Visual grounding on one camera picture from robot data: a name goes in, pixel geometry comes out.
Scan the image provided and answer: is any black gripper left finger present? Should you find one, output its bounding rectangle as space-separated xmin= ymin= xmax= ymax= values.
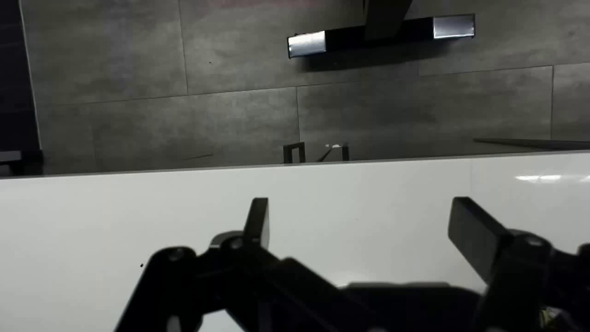
xmin=115 ymin=196 xmax=371 ymax=332

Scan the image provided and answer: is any small black square bracket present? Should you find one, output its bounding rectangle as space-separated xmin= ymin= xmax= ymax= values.
xmin=283 ymin=140 xmax=309 ymax=166

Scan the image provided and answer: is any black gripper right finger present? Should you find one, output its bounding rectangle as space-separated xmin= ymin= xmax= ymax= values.
xmin=447 ymin=196 xmax=590 ymax=332

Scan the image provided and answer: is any dark flat shelf edge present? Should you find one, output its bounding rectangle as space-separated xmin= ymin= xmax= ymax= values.
xmin=473 ymin=137 xmax=590 ymax=153

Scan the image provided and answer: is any black bar with silver ends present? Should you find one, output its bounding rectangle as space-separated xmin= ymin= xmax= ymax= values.
xmin=286 ymin=0 xmax=478 ymax=61

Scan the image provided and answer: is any dark wall panel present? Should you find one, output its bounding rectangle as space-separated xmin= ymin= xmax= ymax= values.
xmin=0 ymin=0 xmax=45 ymax=177

